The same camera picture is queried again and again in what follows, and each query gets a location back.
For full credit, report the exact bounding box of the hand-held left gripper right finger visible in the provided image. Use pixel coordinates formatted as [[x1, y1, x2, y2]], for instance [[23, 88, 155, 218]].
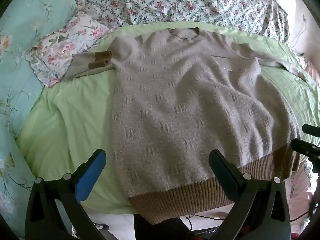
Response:
[[208, 149, 292, 240]]

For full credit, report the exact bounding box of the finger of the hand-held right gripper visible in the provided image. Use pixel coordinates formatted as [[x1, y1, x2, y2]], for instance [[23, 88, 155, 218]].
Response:
[[302, 123, 320, 138], [290, 138, 320, 161]]

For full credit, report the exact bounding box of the white red floral quilt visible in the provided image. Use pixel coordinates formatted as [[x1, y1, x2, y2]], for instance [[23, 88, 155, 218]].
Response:
[[74, 0, 290, 43]]

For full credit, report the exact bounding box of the black cable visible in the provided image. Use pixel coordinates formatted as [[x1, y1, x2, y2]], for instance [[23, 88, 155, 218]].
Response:
[[184, 211, 227, 231]]

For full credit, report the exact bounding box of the beige knit sweater brown hem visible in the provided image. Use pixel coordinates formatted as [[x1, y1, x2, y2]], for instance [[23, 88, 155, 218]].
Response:
[[64, 27, 307, 225]]

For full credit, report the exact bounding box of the teal floral blanket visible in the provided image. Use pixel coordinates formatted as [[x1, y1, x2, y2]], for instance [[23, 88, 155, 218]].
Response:
[[0, 0, 78, 238]]

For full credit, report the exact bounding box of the light green bedsheet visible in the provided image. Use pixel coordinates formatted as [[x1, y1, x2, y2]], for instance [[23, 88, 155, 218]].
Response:
[[15, 21, 320, 214]]

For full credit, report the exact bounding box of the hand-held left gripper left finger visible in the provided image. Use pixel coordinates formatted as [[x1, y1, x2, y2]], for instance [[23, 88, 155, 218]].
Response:
[[25, 149, 108, 240]]

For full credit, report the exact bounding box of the dark cloth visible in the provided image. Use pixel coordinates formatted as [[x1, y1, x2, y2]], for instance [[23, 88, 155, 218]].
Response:
[[132, 211, 225, 240]]

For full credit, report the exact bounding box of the pink floral ruffled pillow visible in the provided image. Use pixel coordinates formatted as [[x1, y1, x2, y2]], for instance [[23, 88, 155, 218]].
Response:
[[25, 12, 118, 88]]

